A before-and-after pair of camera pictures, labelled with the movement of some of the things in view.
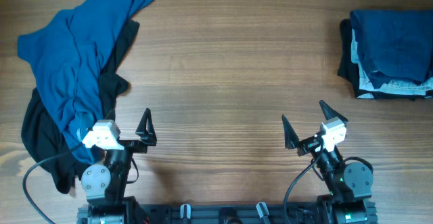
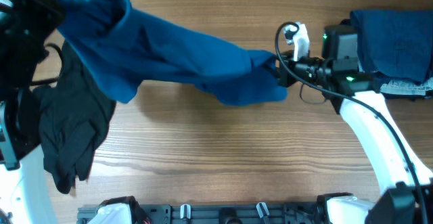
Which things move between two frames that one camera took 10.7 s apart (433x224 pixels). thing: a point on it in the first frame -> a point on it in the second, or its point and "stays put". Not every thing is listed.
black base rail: (226, 214) stays put
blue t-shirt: (67, 51) -> (122, 47)
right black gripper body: (307, 145) -> (308, 70)
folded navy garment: (394, 44) stays put
